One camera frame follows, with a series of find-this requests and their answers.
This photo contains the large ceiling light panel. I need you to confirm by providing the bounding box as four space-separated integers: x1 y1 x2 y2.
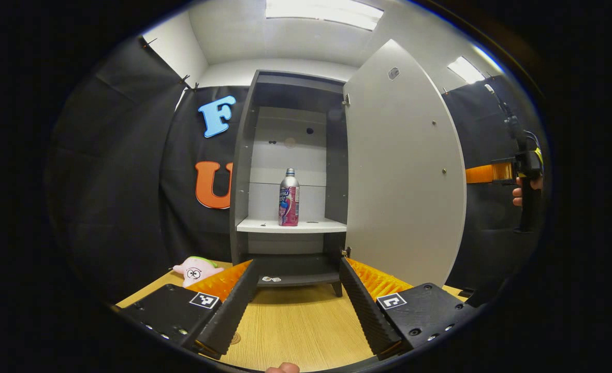
266 0 384 31

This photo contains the small ceiling light panel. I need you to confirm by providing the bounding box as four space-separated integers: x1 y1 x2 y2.
447 56 485 84

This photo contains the pink plush toy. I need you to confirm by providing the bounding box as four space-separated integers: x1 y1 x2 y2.
173 256 225 287

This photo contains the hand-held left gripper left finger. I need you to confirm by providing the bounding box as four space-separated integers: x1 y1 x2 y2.
110 259 260 360

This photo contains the silver and red bottle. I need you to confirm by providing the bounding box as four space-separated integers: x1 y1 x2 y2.
279 168 300 227

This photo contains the beige cabinet door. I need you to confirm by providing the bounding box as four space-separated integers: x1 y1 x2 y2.
343 39 467 288

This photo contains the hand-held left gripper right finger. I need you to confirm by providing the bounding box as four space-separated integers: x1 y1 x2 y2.
340 257 485 362

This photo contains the dark grey cabinet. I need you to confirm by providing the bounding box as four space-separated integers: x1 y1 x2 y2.
230 70 349 298

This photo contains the black backdrop cloth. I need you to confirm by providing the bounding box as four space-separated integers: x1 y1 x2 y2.
47 36 547 306

